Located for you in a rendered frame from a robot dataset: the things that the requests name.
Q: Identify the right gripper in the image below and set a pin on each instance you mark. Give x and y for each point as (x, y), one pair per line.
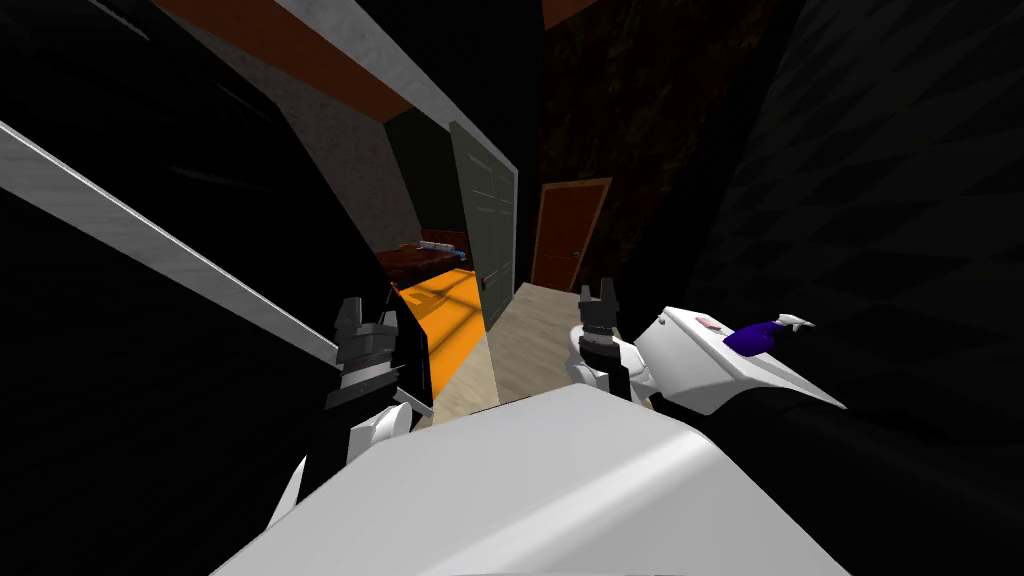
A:
(598, 314)

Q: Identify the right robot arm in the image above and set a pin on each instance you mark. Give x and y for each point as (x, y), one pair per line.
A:
(704, 368)

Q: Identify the purple and white curved object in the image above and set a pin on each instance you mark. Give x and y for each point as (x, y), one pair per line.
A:
(752, 338)

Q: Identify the dark brown table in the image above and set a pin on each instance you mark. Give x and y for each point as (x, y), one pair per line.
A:
(416, 262)

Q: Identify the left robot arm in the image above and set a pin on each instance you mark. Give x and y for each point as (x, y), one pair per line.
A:
(324, 448)

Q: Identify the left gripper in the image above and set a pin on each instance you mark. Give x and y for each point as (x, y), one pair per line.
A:
(365, 344)

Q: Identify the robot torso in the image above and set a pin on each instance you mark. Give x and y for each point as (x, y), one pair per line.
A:
(552, 488)

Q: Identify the grey-green door leaf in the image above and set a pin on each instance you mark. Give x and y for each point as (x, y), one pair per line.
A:
(488, 224)

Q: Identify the brown wooden door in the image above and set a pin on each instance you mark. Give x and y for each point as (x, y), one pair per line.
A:
(568, 236)

